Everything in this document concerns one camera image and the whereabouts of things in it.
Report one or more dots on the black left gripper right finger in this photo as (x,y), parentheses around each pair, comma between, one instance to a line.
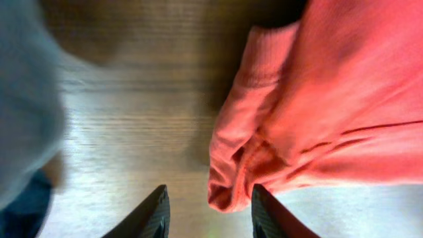
(271,219)

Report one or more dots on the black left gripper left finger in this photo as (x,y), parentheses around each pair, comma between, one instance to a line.
(150,219)

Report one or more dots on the orange soccer print t-shirt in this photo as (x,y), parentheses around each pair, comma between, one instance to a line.
(333,99)

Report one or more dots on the dark navy folded garment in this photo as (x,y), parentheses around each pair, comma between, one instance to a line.
(24,217)

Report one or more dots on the light grey folded t-shirt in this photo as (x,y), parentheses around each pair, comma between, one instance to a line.
(32,118)

